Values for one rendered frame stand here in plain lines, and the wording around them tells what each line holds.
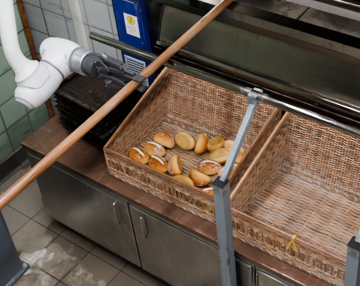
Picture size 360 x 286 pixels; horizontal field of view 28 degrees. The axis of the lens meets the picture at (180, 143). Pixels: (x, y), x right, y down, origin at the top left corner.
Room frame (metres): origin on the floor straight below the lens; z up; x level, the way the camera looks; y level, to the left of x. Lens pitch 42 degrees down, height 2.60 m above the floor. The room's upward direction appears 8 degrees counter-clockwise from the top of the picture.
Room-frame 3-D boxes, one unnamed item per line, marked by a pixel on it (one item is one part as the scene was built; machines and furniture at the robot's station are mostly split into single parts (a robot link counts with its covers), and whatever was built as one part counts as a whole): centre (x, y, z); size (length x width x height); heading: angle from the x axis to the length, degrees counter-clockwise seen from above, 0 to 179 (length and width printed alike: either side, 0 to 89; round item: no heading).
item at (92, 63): (2.00, 0.24, 1.20); 0.09 x 0.07 x 0.08; 49
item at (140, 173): (2.12, -0.05, 0.72); 0.56 x 0.49 x 0.28; 49
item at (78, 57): (2.05, 0.29, 1.20); 0.09 x 0.06 x 0.09; 139
